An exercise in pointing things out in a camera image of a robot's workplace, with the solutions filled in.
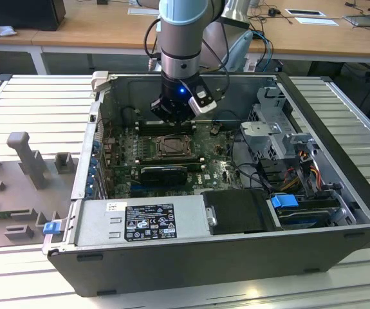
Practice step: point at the blue expansion slot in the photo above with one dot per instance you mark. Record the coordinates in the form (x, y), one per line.
(136, 187)

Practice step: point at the black PC case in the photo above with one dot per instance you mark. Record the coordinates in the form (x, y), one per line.
(172, 270)

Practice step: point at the grey parts rack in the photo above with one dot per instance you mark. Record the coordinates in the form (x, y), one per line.
(11, 193)

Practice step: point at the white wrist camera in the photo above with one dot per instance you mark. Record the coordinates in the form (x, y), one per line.
(202, 101)

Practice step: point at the green motherboard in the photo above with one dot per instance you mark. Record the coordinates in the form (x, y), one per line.
(217, 167)

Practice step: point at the wooden desk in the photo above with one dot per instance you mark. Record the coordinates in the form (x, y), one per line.
(91, 29)

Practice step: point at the black plastic shroud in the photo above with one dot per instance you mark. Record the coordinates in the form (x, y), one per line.
(236, 212)

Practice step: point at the silver metal drive cage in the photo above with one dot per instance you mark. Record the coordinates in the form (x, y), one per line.
(258, 132)

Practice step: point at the silver power supply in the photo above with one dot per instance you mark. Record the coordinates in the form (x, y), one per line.
(91, 225)

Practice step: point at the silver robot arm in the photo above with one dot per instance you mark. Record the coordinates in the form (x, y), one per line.
(179, 35)

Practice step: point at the black RAM slot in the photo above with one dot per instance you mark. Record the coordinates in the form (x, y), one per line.
(144, 123)
(144, 126)
(146, 129)
(146, 157)
(146, 161)
(146, 132)

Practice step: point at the CPU socket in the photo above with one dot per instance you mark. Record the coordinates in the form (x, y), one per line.
(155, 146)

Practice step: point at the graphics card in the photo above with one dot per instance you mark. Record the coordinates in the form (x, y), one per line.
(163, 176)

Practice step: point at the blue card clip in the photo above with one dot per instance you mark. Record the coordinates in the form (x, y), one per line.
(91, 177)
(89, 190)
(94, 161)
(96, 146)

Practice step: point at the white paper sheet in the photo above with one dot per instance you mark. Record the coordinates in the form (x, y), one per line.
(316, 21)

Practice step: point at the blue case latch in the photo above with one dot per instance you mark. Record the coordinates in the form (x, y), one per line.
(51, 228)

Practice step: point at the black box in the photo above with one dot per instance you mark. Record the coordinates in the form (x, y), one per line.
(20, 14)

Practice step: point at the grey case latch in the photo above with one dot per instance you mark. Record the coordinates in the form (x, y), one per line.
(100, 80)

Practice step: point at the pale blue teach pendant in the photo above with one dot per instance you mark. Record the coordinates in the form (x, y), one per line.
(241, 48)

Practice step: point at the hard disk in blue carrier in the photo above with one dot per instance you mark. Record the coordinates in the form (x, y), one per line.
(284, 201)

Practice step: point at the green RAM stick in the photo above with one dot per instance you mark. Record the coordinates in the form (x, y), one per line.
(172, 163)
(11, 213)

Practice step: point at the grey desk plate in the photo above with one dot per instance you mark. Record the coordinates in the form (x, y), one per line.
(141, 10)

